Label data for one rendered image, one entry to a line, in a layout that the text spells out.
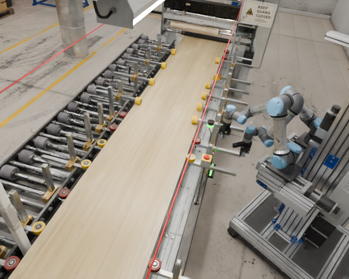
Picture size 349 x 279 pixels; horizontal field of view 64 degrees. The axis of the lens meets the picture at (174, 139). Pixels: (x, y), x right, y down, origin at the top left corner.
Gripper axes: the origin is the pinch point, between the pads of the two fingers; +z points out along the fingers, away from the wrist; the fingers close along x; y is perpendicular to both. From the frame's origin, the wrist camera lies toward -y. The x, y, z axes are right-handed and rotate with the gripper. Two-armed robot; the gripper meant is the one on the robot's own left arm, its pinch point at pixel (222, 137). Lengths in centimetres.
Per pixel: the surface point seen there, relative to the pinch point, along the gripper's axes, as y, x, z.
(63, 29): -363, -222, 42
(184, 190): 29, -34, 39
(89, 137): -10, -120, 11
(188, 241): 83, -37, 31
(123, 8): 104, -78, -134
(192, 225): 69, -33, 31
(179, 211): 51, -40, 39
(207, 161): 51, -26, -20
